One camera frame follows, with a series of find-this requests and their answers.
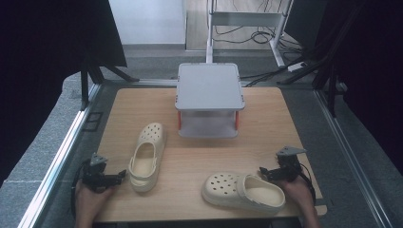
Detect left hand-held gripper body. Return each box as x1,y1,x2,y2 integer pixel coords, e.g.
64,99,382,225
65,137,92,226
82,152,111,194

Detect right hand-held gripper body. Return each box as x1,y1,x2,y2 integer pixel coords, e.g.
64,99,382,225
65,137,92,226
275,145,308,183

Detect cream clog shoe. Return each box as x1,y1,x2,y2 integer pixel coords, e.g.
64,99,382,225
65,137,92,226
127,122,168,194
201,172,287,217

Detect grey two-tier shoe rack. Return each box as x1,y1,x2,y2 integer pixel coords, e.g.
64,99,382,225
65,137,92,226
174,62,246,140

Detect person's left hand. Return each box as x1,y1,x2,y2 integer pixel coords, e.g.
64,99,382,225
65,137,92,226
74,181,115,218

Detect person's right hand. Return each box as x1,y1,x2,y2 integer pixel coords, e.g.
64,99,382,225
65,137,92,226
278,176,316,211

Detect black floor socket plate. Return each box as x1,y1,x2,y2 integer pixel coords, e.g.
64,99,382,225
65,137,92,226
82,111,105,133

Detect black tripod stand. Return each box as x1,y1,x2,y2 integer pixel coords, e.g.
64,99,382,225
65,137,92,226
79,56,141,112
276,0,365,119

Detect white power strip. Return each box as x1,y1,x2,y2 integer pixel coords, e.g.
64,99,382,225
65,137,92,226
286,61,308,73

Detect black curtain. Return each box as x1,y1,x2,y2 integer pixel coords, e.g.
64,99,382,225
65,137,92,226
0,0,128,188
283,0,403,177

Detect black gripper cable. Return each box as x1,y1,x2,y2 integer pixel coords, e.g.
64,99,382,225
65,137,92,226
297,162,317,207

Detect aluminium rail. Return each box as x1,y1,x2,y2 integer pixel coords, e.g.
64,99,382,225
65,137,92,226
313,89,394,228
16,83,103,228

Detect black power cable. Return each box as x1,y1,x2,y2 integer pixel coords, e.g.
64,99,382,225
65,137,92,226
240,56,307,87

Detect black cable bundle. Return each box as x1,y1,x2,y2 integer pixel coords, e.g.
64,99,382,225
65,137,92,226
213,24,302,55

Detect white metal desk frame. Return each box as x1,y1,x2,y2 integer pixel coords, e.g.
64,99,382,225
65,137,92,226
205,0,295,68

